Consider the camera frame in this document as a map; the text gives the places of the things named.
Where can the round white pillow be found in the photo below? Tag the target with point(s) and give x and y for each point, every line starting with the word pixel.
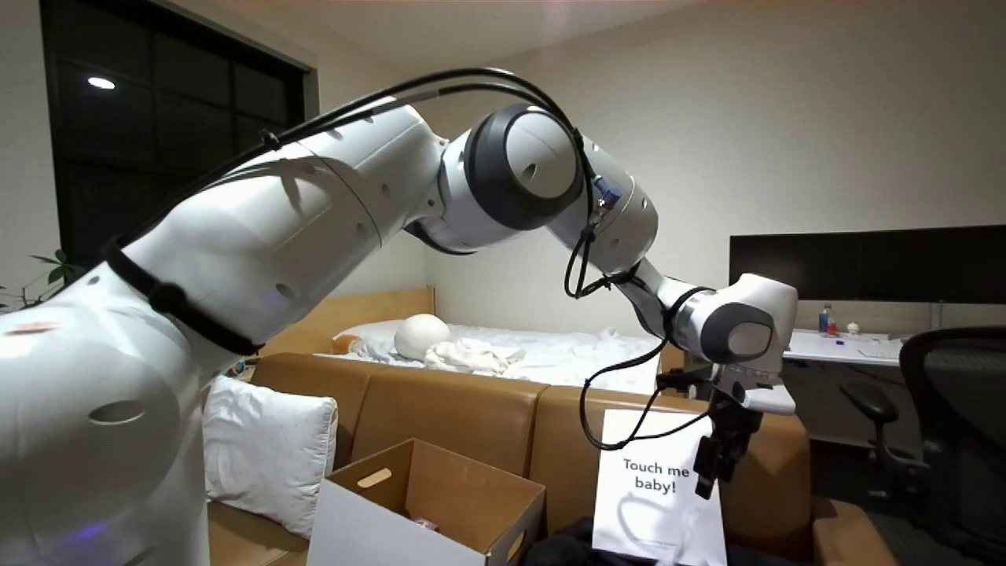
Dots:
pixel 422 333

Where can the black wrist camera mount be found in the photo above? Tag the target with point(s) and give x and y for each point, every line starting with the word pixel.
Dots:
pixel 697 384

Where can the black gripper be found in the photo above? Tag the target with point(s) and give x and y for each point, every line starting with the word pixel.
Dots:
pixel 733 428

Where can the crumpled white blanket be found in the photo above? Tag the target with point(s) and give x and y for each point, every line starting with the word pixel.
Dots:
pixel 476 357

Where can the black monitor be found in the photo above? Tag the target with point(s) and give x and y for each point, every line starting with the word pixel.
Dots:
pixel 890 265

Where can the white-sided cardboard box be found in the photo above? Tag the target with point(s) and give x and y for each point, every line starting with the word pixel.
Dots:
pixel 443 492

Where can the black garment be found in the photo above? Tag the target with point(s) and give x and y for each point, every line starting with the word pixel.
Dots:
pixel 561 552

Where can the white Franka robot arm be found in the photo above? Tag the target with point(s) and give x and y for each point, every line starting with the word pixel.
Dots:
pixel 294 229

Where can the white desk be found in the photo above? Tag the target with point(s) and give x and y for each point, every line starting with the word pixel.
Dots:
pixel 851 348

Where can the white sign with text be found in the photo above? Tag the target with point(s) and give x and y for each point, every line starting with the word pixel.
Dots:
pixel 640 476

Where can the black mesh office chair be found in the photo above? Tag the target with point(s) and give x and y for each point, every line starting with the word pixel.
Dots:
pixel 960 428

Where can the brown cardboard box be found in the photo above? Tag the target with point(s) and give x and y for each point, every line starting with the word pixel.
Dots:
pixel 452 413

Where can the dark window with frame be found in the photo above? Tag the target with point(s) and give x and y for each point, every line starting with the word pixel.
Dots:
pixel 159 128

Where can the tan upholstered headboard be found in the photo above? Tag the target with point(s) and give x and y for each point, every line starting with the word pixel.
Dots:
pixel 346 316

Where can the green potted plant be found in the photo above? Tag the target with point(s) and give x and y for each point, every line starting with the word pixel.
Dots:
pixel 51 275

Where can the white square pillow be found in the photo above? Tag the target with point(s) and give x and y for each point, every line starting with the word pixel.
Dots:
pixel 268 450

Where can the small blue bottle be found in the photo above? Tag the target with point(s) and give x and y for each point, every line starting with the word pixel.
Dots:
pixel 829 318

